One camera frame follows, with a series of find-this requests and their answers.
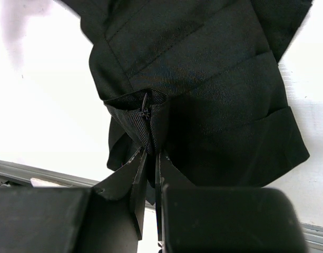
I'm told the black pleated skirt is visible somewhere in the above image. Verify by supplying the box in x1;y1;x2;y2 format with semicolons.
65;1;312;187

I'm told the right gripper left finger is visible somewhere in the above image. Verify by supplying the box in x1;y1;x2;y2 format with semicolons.
93;148;148;240

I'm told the front aluminium table rail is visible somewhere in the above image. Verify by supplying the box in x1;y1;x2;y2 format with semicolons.
0;160;323;252

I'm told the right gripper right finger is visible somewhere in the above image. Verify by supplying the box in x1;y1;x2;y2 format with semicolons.
155;152;195;241

